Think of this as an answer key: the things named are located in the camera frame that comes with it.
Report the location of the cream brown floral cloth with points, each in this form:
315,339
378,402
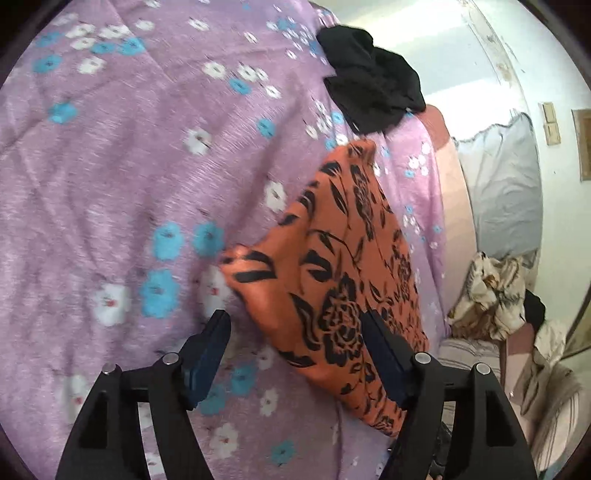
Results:
491,303

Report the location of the pink bed sheet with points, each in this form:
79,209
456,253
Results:
458,216

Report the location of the wall switch plates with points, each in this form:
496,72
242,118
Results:
550,124

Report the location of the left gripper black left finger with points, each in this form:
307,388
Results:
106,440

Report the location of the dark cloth on headboard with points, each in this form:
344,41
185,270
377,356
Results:
535,310

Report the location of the grey pillow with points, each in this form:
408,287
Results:
503,179

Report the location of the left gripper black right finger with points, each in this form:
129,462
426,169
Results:
459,423

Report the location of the orange black floral garment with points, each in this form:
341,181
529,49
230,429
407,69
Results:
338,252

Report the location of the purple floral bedspread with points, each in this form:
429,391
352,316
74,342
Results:
138,140

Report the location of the striped pillow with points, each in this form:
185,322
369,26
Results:
465,353

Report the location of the black crumpled garment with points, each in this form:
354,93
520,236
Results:
373,87

